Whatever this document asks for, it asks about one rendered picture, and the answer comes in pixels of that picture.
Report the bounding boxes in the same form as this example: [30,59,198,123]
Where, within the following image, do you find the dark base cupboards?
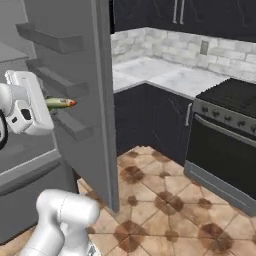
[113,83,195,167]

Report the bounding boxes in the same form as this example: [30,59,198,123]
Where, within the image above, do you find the black and grey stove oven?
[183,77,256,217]

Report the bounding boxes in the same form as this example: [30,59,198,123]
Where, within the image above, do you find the grey fridge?
[0,0,80,245]

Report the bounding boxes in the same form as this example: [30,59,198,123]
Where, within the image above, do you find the grey fridge door shelf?
[15,22,86,55]
[49,109,95,142]
[26,58,90,100]

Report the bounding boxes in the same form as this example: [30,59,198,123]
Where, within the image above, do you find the grey fridge door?
[22,0,120,213]

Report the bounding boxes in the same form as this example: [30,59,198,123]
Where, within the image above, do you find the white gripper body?
[4,69,55,137]

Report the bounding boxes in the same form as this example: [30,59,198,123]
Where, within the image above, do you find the grey fridge freezer drawer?
[0,148,80,245]

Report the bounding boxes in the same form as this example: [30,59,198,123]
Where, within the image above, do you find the dark wall cupboards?
[109,0,256,43]

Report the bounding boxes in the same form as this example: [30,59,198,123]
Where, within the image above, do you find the grey wall outlet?
[199,40,210,56]

